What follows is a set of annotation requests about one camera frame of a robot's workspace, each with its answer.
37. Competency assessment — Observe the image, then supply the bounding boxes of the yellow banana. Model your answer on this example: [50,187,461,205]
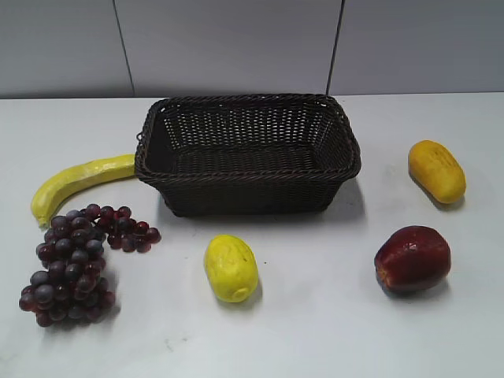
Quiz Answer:
[31,154,135,228]

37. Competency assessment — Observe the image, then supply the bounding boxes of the dark woven basket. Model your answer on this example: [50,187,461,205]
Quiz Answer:
[135,94,361,217]

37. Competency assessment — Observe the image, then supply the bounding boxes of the yellow lemon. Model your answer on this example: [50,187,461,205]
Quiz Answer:
[204,235,259,303]

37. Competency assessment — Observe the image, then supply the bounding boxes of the red apple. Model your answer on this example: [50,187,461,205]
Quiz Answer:
[374,225,451,295]

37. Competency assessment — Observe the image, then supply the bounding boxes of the orange-yellow mango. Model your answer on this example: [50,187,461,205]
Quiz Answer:
[408,140,466,205]

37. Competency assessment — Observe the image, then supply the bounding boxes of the purple grape bunch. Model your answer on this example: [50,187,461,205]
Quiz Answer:
[18,203,161,328]

